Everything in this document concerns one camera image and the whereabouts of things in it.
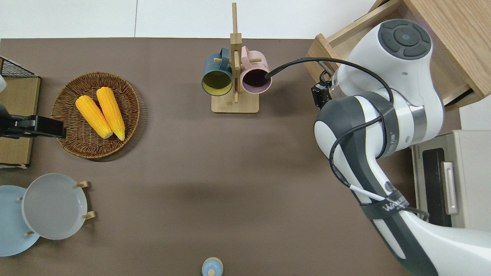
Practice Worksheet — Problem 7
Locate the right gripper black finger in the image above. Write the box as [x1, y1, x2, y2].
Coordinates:
[311, 71, 333, 110]

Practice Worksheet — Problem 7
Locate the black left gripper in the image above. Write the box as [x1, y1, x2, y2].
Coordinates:
[0, 103, 67, 139]

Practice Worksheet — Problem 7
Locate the light wooden drawer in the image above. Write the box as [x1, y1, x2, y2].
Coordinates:
[305, 0, 476, 112]

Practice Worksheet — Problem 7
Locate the woven wicker basket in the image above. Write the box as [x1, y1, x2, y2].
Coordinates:
[51, 72, 141, 159]

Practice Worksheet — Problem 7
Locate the yellow corn cob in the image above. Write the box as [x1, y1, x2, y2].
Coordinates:
[96, 87, 126, 141]
[75, 95, 114, 140]

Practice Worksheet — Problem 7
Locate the wooden plate rack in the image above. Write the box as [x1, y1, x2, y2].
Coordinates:
[17, 180, 96, 236]

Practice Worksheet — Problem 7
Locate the pink mug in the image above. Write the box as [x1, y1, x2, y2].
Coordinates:
[241, 46, 272, 95]

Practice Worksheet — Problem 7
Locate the grey plate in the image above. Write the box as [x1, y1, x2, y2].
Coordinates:
[21, 173, 88, 240]

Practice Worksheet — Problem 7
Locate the wooden mug stand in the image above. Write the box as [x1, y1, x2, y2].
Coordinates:
[211, 2, 263, 114]

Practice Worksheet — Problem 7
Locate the light blue plate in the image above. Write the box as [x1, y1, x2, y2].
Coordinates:
[0, 185, 41, 256]

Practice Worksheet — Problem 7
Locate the dark blue mug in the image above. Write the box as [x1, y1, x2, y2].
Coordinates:
[202, 47, 233, 96]

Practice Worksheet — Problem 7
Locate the brown table mat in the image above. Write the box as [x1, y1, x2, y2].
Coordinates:
[0, 38, 461, 276]

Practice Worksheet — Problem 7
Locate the oak wooden cabinet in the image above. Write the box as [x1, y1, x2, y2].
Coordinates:
[370, 0, 491, 98]

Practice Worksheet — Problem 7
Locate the white toaster oven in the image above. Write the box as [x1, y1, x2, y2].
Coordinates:
[410, 130, 491, 231]

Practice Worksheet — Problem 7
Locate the light blue jar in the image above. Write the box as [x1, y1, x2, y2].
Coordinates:
[202, 257, 223, 276]

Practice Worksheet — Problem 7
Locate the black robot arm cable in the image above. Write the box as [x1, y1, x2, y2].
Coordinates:
[265, 57, 430, 222]

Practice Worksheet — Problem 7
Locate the black wire mesh rack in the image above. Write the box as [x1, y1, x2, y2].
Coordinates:
[0, 57, 36, 78]

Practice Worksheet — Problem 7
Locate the black velcro cable strap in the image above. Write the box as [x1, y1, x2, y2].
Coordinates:
[359, 91, 402, 158]
[360, 189, 410, 220]

